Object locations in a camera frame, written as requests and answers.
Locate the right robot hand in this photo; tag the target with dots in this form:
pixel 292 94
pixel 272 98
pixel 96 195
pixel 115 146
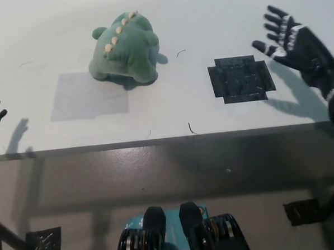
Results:
pixel 312 55

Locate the green plush dinosaur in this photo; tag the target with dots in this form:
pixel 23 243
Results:
pixel 127 57

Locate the black tape patch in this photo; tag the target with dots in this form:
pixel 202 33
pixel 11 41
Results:
pixel 240 79

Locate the grey tape patch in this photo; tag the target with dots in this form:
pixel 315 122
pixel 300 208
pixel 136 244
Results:
pixel 81 101

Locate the robot torso black teal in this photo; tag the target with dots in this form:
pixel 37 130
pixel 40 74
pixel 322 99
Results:
pixel 156 234

